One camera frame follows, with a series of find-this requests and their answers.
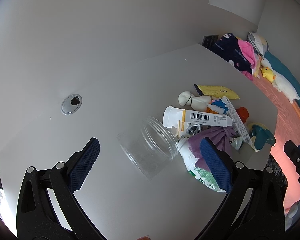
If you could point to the colourful puzzle cube toy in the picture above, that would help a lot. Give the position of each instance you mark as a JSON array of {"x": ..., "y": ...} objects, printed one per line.
[{"x": 217, "y": 106}]

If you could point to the yellow snack packet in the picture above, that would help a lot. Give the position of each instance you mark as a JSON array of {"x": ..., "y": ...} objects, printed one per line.
[{"x": 216, "y": 92}]

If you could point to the yellow duck plush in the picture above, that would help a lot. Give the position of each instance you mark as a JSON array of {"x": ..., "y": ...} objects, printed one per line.
[{"x": 268, "y": 74}]

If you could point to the navy blue patterned blanket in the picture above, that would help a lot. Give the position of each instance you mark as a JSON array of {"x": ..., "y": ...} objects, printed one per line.
[{"x": 227, "y": 47}]

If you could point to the teal pillow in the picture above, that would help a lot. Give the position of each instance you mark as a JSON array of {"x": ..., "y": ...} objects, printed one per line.
[{"x": 279, "y": 67}]

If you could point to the white foam sponge piece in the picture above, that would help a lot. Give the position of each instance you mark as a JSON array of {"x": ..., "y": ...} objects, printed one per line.
[{"x": 197, "y": 103}]

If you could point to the purple cloth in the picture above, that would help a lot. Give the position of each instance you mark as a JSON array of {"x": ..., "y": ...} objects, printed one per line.
[{"x": 220, "y": 137}]

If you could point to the black wall socket panel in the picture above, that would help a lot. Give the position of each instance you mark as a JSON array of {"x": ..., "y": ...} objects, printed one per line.
[{"x": 209, "y": 40}]

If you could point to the pink bed sheet mattress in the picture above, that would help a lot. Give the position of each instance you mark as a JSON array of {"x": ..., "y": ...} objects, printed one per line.
[{"x": 287, "y": 128}]

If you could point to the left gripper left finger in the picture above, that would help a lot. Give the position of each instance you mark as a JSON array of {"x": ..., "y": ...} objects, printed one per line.
[{"x": 47, "y": 207}]

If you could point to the white medicine carton box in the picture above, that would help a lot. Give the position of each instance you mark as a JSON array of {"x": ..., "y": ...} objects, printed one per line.
[{"x": 172, "y": 117}]

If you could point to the pink fleece garment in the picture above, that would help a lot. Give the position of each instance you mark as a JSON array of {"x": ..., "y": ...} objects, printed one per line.
[{"x": 248, "y": 52}]

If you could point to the checkered patchwork pillow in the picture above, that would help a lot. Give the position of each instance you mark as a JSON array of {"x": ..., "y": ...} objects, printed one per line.
[{"x": 259, "y": 43}]

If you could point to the white milk bottle green label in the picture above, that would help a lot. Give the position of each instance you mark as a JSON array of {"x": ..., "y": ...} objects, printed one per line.
[{"x": 201, "y": 174}]

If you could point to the silver snack bag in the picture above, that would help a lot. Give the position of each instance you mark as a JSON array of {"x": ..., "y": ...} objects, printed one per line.
[{"x": 236, "y": 143}]

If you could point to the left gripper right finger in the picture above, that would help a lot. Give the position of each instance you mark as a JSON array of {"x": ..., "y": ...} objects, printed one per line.
[{"x": 253, "y": 205}]

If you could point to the black trash bag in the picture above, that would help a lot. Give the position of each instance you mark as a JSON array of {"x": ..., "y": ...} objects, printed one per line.
[{"x": 279, "y": 175}]

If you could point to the metal desk cable grommet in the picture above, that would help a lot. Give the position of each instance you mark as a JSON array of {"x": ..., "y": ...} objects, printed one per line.
[{"x": 71, "y": 104}]

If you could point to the orange plastic cap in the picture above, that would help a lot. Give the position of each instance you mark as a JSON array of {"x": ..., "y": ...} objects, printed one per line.
[{"x": 243, "y": 114}]

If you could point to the teal yellow plastic toy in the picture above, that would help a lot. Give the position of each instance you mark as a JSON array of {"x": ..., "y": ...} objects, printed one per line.
[{"x": 260, "y": 135}]

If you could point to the clear plastic jar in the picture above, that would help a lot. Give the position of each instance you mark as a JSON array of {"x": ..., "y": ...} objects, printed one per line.
[{"x": 149, "y": 145}]

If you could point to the long white barcode box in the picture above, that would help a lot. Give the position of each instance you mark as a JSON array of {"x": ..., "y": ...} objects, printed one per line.
[{"x": 238, "y": 125}]

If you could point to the white goose plush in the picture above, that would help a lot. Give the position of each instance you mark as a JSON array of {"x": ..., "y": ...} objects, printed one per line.
[{"x": 283, "y": 86}]

